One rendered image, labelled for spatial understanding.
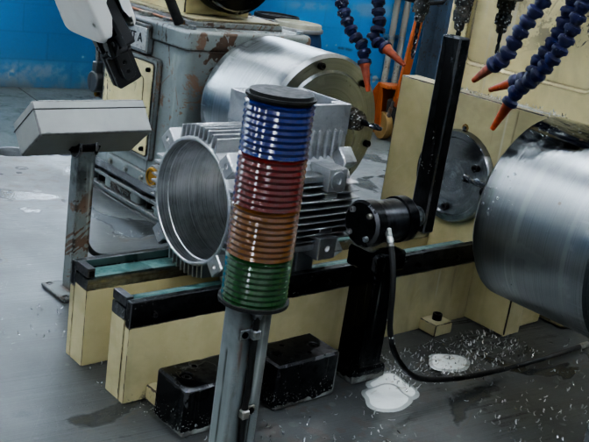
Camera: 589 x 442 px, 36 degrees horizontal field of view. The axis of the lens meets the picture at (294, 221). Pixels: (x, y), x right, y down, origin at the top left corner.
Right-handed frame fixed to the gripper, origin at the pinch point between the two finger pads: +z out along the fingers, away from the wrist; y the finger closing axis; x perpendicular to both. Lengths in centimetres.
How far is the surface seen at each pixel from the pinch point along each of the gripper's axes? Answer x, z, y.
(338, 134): 19.7, 18.2, 10.6
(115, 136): 1.0, 15.5, -15.4
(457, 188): 41, 43, 7
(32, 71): 139, 210, -527
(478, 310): 33, 59, 15
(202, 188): 4.2, 21.3, -1.2
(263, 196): -7.8, -1.4, 38.3
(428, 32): 478, 345, -483
